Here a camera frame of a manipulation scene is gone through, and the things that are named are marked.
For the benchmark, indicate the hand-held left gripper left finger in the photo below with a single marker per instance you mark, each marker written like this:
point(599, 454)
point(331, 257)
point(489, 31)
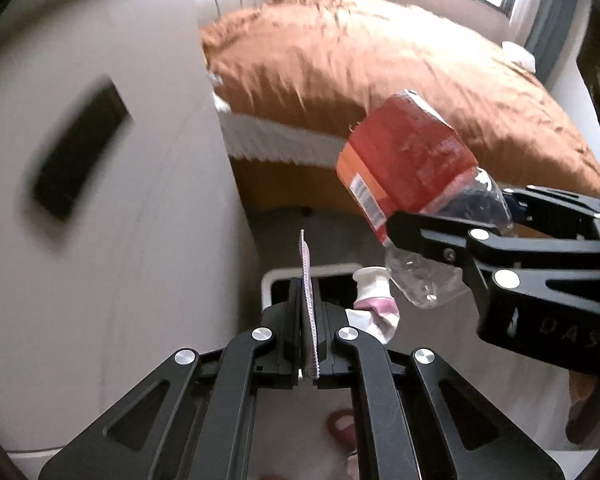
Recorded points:
point(280, 340)

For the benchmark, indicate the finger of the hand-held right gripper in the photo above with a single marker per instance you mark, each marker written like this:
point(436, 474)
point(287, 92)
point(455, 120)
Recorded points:
point(430, 237)
point(570, 207)

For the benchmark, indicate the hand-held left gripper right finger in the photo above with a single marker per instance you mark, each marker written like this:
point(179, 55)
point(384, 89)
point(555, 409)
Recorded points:
point(340, 345)

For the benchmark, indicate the white trash bin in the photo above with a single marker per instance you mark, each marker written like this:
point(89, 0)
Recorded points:
point(275, 285)

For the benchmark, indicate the pink snack wrapper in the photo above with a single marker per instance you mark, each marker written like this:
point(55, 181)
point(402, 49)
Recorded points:
point(307, 290)

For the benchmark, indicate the red label plastic bottle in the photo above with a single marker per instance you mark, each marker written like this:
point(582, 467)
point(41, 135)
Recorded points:
point(410, 160)

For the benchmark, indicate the pink white squeeze tube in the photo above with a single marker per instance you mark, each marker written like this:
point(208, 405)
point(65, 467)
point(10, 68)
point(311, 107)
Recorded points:
point(372, 290)

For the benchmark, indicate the red slipper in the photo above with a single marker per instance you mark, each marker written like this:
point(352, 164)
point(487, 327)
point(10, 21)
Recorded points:
point(341, 422)

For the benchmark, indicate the small white cloth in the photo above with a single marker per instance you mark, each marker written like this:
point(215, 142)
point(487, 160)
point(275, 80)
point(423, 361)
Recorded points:
point(520, 55)

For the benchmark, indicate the white mattress sheet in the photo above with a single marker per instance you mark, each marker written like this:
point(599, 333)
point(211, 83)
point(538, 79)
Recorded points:
point(275, 135)

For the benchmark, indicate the bed with orange duvet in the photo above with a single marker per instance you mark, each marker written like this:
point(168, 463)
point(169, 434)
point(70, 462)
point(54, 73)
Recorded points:
point(370, 60)

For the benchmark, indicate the grey curtain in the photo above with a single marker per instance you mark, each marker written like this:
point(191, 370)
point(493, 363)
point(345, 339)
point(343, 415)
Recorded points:
point(550, 15)

